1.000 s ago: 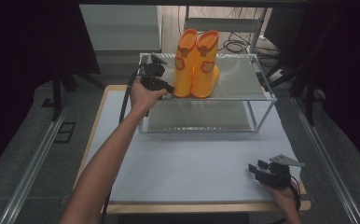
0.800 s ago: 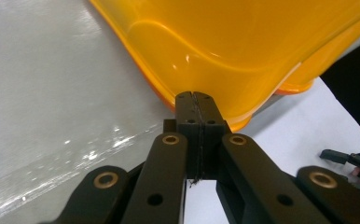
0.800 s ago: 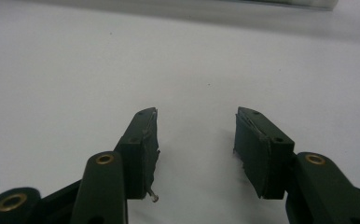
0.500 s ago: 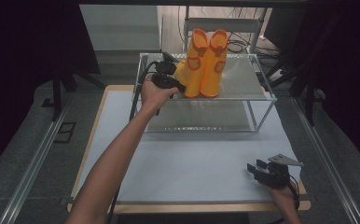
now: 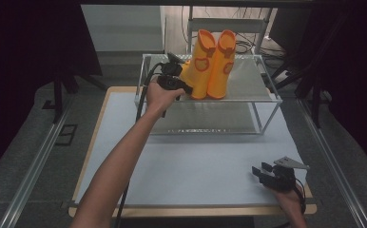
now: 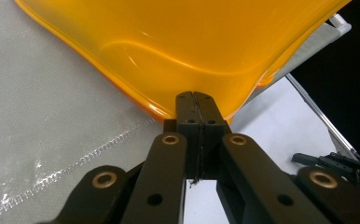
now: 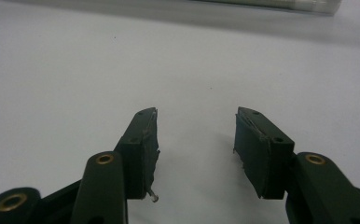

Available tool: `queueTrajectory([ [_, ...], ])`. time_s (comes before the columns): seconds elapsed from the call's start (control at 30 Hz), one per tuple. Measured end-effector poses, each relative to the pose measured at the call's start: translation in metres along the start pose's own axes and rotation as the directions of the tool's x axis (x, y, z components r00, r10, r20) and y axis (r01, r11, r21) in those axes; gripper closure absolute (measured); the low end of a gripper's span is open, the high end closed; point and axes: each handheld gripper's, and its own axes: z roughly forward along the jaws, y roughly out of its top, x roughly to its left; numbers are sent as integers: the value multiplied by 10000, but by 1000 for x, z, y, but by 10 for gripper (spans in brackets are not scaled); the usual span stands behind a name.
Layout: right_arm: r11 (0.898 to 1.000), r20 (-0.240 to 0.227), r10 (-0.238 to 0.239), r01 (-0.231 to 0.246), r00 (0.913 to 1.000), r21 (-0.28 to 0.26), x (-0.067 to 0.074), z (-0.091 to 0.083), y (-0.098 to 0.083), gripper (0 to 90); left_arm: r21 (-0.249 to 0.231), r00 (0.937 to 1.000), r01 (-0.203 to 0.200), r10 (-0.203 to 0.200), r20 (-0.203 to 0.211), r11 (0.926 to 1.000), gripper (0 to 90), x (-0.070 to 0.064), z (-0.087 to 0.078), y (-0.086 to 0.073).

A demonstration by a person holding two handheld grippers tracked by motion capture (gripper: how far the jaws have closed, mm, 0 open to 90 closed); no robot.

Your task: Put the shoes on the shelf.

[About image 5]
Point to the white metal frame stand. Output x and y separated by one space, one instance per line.
248 24

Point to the white table mat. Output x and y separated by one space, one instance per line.
203 171

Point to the aluminium rail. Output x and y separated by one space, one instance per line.
35 164
333 164

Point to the person's left hand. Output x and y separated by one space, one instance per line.
161 96

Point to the white metal shoe rack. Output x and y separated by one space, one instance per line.
248 82

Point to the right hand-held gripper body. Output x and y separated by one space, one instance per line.
281 177

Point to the small black floor bracket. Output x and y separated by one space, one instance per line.
48 104

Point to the person's right hand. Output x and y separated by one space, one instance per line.
287 199

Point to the white cabinet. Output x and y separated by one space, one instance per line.
121 28

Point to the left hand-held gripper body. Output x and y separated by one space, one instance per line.
171 71

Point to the black stand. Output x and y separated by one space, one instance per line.
314 95
58 95

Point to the yellow duck rain boot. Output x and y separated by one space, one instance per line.
200 76
222 72

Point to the dark monitor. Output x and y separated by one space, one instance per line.
291 27

